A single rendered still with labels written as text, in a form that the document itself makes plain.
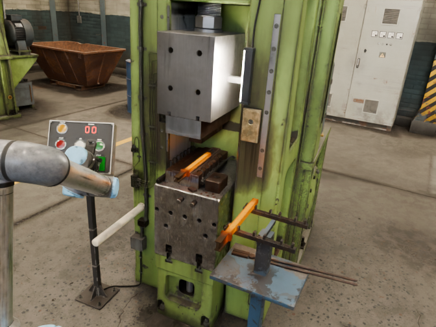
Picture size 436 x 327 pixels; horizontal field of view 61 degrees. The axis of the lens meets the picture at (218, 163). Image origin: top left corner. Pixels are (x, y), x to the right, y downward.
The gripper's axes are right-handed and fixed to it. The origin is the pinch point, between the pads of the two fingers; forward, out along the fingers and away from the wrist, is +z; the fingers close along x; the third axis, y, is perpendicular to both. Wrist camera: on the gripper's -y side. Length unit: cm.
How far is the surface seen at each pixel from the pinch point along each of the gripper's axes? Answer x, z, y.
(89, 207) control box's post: -9.6, 28.8, 24.1
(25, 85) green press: -237, 427, -176
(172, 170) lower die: 39.0, 4.8, 2.5
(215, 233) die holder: 63, 1, 36
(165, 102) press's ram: 35.0, -13.9, -29.3
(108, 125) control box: 3.8, 2.5, -20.0
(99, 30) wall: -212, 751, -441
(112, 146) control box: 6.9, 2.8, -8.9
